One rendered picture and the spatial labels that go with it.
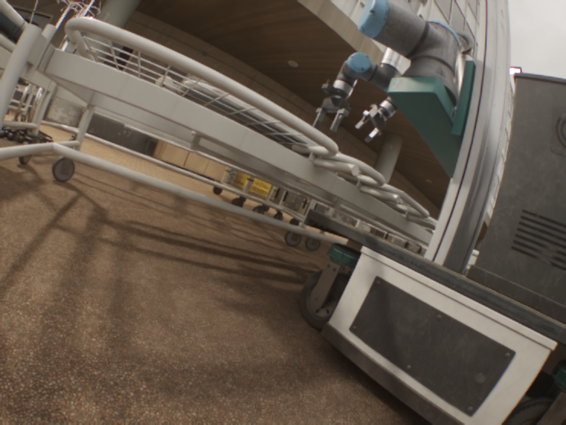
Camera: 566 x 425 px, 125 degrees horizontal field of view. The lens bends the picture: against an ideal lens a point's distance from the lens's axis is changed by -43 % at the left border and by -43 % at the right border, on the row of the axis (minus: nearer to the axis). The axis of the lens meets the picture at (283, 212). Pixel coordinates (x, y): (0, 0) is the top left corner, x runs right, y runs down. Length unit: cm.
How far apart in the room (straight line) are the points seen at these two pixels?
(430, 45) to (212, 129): 66
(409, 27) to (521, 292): 71
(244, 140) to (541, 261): 72
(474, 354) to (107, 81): 89
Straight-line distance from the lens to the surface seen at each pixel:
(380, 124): 149
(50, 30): 65
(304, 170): 76
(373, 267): 58
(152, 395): 42
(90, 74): 65
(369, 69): 114
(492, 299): 50
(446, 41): 89
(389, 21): 82
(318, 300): 75
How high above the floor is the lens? 33
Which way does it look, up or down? 4 degrees down
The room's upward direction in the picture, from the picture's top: 22 degrees clockwise
